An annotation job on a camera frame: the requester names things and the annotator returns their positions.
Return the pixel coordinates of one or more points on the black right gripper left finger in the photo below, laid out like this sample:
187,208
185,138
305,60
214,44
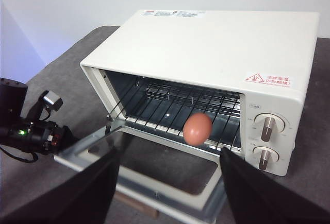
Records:
77,198

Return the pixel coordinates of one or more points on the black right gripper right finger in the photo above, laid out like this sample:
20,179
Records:
257,195

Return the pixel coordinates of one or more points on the brown egg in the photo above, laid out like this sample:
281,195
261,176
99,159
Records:
197,129

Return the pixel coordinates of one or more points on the glass oven door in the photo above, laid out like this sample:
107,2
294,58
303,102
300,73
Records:
165,162

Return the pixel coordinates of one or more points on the cream oven knob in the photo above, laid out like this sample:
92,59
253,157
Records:
269,127
265,157

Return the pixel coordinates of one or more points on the cream Toshiba toaster oven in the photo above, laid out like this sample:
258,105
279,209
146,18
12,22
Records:
206,49

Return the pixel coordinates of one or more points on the pale grey camera box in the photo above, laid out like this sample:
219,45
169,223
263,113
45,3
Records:
52,101

